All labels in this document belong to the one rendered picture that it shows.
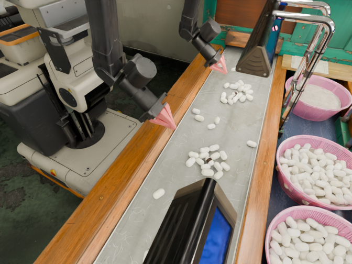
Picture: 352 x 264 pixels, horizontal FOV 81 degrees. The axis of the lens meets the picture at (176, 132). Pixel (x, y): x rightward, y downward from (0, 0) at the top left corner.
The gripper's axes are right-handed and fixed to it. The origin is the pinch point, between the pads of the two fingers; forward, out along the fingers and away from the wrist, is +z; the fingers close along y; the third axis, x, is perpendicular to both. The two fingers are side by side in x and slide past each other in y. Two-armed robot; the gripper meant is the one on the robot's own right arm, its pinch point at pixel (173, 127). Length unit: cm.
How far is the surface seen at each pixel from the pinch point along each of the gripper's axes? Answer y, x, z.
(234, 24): 86, -1, -3
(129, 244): -31.1, 7.5, 9.7
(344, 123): 44, -27, 53
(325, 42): 28.4, -37.1, 11.7
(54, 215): -24, 112, 1
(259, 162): 5.5, -10.9, 27.0
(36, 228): -35, 114, -1
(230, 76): 56, 5, 12
